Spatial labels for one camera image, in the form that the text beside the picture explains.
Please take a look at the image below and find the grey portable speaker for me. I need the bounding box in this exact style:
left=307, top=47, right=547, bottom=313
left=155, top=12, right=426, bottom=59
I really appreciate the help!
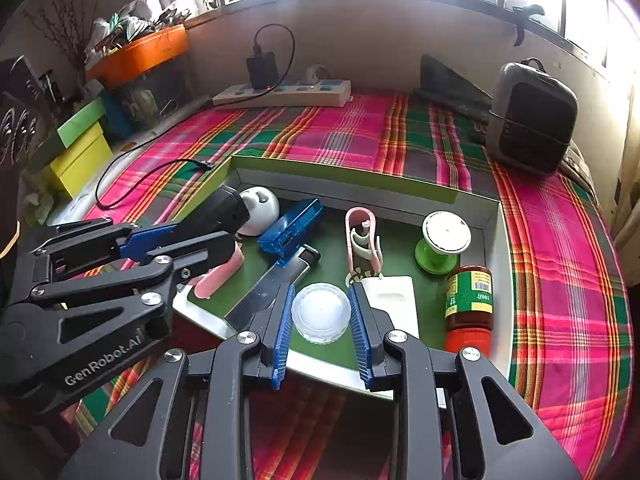
left=486, top=58, right=578, bottom=177

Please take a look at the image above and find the plaid pink green tablecloth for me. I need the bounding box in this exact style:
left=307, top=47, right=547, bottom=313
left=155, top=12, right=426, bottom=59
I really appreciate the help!
left=60, top=91, right=634, bottom=480

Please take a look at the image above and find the clear round plastic container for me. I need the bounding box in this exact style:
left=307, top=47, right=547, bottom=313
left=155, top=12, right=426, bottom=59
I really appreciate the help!
left=292, top=283, right=350, bottom=344

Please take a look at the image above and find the black charger adapter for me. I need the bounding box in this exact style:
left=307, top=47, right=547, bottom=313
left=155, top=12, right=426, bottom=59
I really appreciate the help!
left=246, top=52, right=279, bottom=90

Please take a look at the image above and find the white round panda toy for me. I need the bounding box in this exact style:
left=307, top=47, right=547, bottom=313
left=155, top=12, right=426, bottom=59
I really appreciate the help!
left=238, top=186, right=280, bottom=237

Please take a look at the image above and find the yellow green storage box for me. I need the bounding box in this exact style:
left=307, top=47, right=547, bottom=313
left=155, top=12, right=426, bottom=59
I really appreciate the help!
left=27, top=98, right=113, bottom=198

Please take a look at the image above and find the white power strip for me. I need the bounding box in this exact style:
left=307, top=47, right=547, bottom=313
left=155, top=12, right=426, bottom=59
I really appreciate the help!
left=213, top=79, right=352, bottom=108

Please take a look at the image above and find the pink white clip holder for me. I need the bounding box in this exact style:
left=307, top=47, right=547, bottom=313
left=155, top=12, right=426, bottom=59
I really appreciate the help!
left=345, top=207, right=384, bottom=275

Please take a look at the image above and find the black knife sheath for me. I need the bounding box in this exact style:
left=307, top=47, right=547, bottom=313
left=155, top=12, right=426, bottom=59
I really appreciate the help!
left=224, top=244, right=321, bottom=332

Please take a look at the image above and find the green white thread spool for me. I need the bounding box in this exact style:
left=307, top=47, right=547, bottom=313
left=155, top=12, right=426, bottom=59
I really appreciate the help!
left=414, top=210, right=472, bottom=275

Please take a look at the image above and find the orange plastic tray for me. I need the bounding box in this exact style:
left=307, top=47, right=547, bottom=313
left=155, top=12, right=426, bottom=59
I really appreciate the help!
left=85, top=25, right=189, bottom=90

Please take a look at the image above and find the red sauce bottle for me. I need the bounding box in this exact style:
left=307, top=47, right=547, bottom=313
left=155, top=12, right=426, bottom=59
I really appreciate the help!
left=444, top=266, right=494, bottom=356

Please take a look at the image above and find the blue digital clock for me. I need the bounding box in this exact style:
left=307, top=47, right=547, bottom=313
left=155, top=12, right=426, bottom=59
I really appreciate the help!
left=257, top=198, right=323, bottom=261

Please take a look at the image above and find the green shallow cardboard box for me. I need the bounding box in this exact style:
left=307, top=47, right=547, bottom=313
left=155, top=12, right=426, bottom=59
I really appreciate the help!
left=192, top=156, right=514, bottom=374

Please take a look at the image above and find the white rectangular card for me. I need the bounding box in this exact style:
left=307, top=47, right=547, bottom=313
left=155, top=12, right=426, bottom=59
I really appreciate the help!
left=361, top=276, right=420, bottom=337

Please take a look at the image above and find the black usb cable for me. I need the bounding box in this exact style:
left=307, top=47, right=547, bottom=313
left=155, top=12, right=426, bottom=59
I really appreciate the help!
left=93, top=158, right=216, bottom=212

